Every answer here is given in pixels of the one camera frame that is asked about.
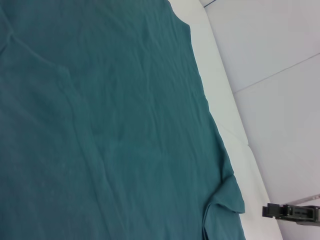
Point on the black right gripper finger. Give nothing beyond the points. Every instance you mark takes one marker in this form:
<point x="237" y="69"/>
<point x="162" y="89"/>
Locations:
<point x="272" y="211"/>

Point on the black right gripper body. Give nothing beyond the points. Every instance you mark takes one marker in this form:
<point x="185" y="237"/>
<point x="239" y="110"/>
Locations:
<point x="302" y="213"/>

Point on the blue t-shirt with FREE print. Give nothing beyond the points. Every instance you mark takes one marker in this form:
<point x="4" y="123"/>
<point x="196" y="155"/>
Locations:
<point x="100" y="125"/>

